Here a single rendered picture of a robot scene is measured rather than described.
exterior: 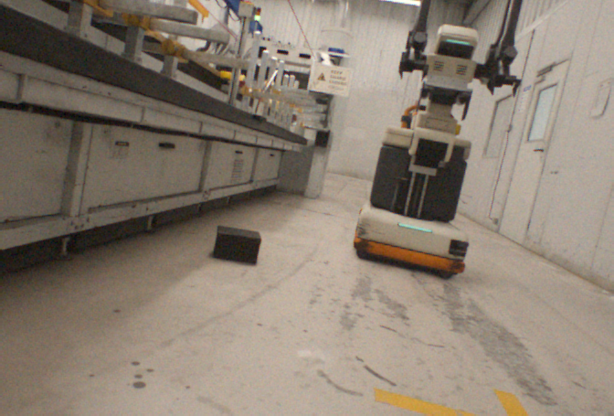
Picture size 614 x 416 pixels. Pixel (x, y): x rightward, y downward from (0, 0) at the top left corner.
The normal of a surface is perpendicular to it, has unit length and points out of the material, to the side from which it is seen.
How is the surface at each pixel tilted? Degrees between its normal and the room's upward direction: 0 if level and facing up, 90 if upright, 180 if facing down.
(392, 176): 90
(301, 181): 90
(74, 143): 90
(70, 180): 90
